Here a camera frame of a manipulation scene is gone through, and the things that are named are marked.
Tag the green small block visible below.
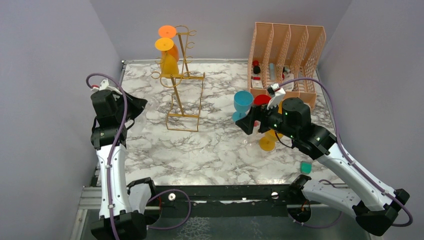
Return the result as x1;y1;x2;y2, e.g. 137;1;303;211
300;161;313;175

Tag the orange wine glass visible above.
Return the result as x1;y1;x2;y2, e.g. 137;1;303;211
155;25;180;62

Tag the red plastic wine glass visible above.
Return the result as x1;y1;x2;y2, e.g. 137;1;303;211
253;94;272;106

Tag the black mounting rail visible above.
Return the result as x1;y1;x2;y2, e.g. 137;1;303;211
144;184;306;218

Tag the blue plastic wine glass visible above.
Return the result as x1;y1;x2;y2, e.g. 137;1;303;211
232;90;254;122

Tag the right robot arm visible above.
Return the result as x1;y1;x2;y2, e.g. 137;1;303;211
236;97;410;236

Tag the yellow front wine glass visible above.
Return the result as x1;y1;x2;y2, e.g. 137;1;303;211
278;101;283;114

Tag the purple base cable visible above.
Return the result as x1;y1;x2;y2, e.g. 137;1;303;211
286;211;343;231
145;188;192;231

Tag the light blue tube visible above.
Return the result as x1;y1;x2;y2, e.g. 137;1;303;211
269;63;276;82

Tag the peach plastic file organizer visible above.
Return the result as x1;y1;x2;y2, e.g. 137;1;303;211
247;22;327;109

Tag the clear wine glass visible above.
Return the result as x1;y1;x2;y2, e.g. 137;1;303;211
130;94;160;134
242;120;262;146

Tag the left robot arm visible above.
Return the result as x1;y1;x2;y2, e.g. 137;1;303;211
89;89;157;240

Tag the gold wire glass rack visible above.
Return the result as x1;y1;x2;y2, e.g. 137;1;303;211
151;25;206;132

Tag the yellow wine glass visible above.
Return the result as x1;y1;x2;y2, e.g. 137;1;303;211
259;130;284;152
154;37;179;75
278;101;283;114

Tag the white red labelled box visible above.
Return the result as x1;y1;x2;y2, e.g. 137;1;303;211
251;76;264;89

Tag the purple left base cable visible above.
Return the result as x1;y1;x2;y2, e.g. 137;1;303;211
145;188;192;231

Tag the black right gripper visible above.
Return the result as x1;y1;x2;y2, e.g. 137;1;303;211
235;98;299;140

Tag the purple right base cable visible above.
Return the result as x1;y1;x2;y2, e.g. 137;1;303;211
286;211;343;231

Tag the red black small bottle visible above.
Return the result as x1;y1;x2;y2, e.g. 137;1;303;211
252;60;261;75

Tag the clear front wine glass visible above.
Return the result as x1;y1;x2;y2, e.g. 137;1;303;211
242;120;262;146

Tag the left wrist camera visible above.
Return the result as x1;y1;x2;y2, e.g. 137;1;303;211
91;79;123;96

